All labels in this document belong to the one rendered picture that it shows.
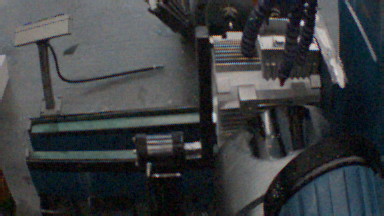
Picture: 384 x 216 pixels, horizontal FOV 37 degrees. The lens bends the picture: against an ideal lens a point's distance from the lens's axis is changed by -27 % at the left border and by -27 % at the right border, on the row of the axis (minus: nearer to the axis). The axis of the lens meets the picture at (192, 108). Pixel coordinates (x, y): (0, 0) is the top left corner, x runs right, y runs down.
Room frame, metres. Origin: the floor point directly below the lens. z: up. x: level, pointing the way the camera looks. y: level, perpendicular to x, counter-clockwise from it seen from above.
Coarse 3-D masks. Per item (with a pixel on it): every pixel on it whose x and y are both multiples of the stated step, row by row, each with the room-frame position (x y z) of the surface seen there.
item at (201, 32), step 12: (204, 36) 0.87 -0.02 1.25; (204, 48) 0.87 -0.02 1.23; (204, 60) 0.87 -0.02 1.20; (204, 72) 0.87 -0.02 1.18; (204, 84) 0.87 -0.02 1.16; (204, 96) 0.87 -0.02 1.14; (204, 108) 0.87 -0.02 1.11; (204, 120) 0.87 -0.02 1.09; (216, 120) 0.88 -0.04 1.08; (204, 132) 0.87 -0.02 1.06; (204, 144) 0.87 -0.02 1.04; (204, 156) 0.87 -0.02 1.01
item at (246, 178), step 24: (264, 120) 0.79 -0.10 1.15; (288, 120) 0.77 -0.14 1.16; (312, 120) 0.77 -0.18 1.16; (336, 120) 0.81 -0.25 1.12; (240, 144) 0.77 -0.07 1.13; (264, 144) 0.74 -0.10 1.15; (288, 144) 0.72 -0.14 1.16; (312, 144) 0.72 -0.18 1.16; (216, 168) 0.78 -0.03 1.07; (240, 168) 0.72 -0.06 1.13; (264, 168) 0.70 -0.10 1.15; (216, 192) 0.74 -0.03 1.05; (240, 192) 0.68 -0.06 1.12; (264, 192) 0.65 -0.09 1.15
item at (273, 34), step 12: (264, 24) 1.07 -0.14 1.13; (276, 24) 1.07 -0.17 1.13; (300, 24) 1.06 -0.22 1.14; (264, 36) 1.05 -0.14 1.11; (276, 36) 1.05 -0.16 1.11; (300, 36) 1.06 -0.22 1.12; (264, 48) 0.98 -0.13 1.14; (276, 48) 0.98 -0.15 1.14; (312, 48) 0.98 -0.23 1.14; (264, 60) 0.97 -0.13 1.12; (276, 60) 0.97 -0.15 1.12; (312, 60) 0.98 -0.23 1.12; (264, 72) 0.97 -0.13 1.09; (276, 72) 0.98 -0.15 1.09; (300, 72) 0.98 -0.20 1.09; (312, 72) 0.98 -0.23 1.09
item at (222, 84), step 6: (216, 36) 1.08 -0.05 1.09; (222, 78) 0.96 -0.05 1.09; (228, 78) 0.96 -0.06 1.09; (312, 78) 0.96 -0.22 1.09; (318, 78) 0.96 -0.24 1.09; (216, 84) 0.95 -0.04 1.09; (222, 84) 0.95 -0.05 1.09; (228, 84) 0.95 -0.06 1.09; (312, 84) 0.95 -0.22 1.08; (318, 84) 0.95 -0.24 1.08; (222, 90) 0.95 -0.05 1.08; (228, 90) 0.95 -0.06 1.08; (222, 144) 0.95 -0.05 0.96
